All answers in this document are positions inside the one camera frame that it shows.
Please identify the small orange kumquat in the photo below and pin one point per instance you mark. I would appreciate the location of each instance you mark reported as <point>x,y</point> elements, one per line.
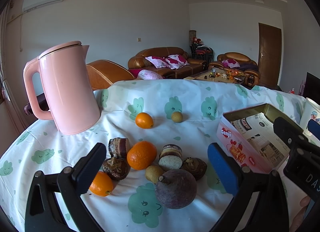
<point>144,121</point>

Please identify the pink floral pillow right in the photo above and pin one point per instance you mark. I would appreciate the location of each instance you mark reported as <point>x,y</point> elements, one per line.
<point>176,61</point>

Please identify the yellow-green fruit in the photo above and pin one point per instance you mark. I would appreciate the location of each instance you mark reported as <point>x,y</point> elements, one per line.
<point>152,173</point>

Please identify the brown leather armchair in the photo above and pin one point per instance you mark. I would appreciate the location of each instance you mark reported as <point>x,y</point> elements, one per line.
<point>240,63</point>
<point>103,73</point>

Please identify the pink pillow on armchair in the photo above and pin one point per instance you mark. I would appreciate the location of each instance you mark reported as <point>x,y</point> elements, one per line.
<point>230,63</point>

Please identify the pink bundle on armchair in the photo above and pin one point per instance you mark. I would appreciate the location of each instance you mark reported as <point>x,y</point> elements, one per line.
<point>148,75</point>

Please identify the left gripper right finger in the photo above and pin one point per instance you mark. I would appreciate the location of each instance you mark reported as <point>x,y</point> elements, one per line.
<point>270,212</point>

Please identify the wooden coffee table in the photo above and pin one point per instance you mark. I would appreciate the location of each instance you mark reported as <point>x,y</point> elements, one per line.
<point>219,75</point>

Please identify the brown wooden door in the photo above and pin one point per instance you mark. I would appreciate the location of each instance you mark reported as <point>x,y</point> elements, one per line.
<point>270,48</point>

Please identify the large orange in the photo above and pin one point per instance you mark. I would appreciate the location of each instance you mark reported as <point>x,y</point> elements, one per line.
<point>141,155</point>

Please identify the stacked dark chairs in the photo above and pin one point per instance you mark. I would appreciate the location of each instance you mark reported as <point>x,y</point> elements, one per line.
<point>202,52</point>

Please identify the pink electric kettle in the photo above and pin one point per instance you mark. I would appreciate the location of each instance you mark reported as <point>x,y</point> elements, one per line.
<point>65,82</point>

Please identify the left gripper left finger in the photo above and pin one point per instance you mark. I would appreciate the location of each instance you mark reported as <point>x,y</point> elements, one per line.
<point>43,212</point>

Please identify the white cloud-print tablecloth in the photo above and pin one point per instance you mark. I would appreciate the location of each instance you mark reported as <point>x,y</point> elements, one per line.
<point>150,114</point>

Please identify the black television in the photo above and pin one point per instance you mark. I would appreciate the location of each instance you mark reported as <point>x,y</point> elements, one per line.
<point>312,88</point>

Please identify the person's right hand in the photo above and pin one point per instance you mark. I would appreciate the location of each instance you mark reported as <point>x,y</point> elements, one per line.
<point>298,219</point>

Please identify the small yellow-green longan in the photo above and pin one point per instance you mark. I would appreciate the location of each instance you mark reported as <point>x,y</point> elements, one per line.
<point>177,117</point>

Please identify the brown leather armchair near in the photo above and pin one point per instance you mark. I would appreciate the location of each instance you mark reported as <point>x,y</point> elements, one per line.
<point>103,73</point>

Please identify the brown leather three-seat sofa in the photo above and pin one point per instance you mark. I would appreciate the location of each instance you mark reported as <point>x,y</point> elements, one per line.
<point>195,65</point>

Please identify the pink Genji tin box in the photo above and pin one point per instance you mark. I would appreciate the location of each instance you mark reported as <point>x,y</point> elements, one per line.
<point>247,136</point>

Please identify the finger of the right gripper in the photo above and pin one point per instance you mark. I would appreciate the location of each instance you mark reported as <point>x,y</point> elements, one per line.
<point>290,134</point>
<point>314,128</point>

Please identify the cut sugarcane piece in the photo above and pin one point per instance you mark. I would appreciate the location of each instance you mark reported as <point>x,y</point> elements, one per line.
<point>170,158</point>
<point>119,147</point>

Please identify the brown leather armchair far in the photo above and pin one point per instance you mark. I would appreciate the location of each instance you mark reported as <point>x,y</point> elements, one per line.
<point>240,63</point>

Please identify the pink floral pillow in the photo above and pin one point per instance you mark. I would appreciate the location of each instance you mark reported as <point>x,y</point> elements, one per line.
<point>158,62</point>
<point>176,61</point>

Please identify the pink floral pillow left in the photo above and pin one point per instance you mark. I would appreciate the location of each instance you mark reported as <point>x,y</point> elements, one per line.
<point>158,62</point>

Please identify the small orange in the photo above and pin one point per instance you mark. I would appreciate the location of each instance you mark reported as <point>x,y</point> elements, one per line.
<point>101,185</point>

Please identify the purple passion fruit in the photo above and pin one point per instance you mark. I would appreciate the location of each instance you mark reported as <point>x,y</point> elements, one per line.
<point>176,189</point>

